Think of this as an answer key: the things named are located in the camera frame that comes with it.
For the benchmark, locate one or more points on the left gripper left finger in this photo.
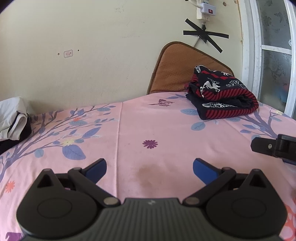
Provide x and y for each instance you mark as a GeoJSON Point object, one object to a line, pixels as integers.
{"type": "Point", "coordinates": [95, 171]}

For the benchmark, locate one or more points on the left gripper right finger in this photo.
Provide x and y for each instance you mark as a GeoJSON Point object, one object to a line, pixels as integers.
{"type": "Point", "coordinates": [205, 171]}

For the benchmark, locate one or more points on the black red patterned knit garment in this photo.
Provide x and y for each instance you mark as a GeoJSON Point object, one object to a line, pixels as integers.
{"type": "Point", "coordinates": [217, 94]}

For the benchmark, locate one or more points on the pink floral bed sheet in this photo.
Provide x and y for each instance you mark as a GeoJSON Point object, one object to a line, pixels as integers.
{"type": "Point", "coordinates": [149, 144]}

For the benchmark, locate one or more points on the black folded garment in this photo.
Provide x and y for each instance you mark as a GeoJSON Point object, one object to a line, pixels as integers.
{"type": "Point", "coordinates": [7, 144]}

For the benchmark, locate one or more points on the white folded garment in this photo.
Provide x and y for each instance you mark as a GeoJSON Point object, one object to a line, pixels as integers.
{"type": "Point", "coordinates": [13, 118]}

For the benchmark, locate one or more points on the brown mesh cushion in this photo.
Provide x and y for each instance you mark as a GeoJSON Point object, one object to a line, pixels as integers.
{"type": "Point", "coordinates": [175, 67]}

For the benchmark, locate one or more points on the black tape cross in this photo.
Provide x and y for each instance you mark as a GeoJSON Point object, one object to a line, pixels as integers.
{"type": "Point", "coordinates": [204, 35]}

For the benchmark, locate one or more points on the white window frame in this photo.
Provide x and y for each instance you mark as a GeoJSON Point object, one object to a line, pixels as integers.
{"type": "Point", "coordinates": [268, 38]}

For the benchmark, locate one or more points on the white wall power adapter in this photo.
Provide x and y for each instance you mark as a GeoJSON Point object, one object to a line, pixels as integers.
{"type": "Point", "coordinates": [204, 10]}

